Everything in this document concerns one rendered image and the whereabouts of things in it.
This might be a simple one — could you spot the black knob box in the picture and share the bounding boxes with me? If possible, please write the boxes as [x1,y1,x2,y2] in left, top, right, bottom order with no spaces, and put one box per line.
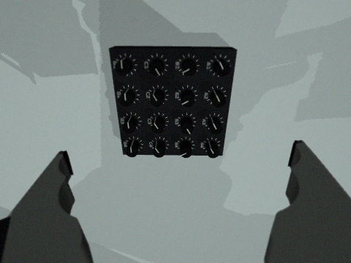
[109,46,237,159]

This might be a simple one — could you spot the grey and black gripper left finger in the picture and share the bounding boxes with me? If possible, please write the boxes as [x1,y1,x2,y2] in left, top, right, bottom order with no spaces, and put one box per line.
[0,151,94,263]

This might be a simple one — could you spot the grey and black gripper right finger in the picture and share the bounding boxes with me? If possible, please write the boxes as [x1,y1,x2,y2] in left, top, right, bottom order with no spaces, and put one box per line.
[264,140,351,263]

